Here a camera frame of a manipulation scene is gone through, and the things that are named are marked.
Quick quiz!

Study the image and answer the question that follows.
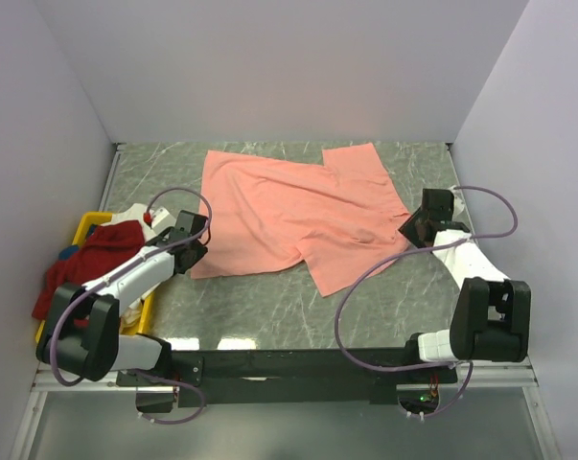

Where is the yellow plastic bin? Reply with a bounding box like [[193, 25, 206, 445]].
[[35, 211, 158, 345]]

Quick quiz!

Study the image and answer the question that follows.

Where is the red t shirt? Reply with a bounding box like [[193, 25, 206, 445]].
[[32, 225, 118, 320]]

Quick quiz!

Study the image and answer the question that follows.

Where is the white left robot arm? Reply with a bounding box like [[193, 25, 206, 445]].
[[35, 211, 209, 385]]

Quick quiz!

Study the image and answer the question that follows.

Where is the pink t shirt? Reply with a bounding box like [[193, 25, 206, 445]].
[[191, 143, 410, 296]]

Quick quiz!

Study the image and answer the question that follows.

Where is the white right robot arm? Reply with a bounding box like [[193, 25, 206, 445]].
[[400, 187, 531, 382]]

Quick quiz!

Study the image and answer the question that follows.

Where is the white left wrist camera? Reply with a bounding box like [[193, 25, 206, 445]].
[[145, 207, 176, 234]]

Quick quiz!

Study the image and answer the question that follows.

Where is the black base beam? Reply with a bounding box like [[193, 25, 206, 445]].
[[115, 347, 460, 413]]

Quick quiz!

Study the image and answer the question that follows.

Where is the blue garment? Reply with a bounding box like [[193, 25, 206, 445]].
[[58, 244, 80, 261]]

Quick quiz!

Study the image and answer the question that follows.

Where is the white t shirt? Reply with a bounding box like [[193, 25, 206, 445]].
[[104, 203, 157, 333]]

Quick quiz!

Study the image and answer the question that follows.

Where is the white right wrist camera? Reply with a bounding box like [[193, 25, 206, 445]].
[[451, 188, 466, 218]]

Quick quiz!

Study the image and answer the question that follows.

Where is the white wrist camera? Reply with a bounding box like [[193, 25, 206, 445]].
[[451, 188, 466, 218], [145, 207, 176, 234]]

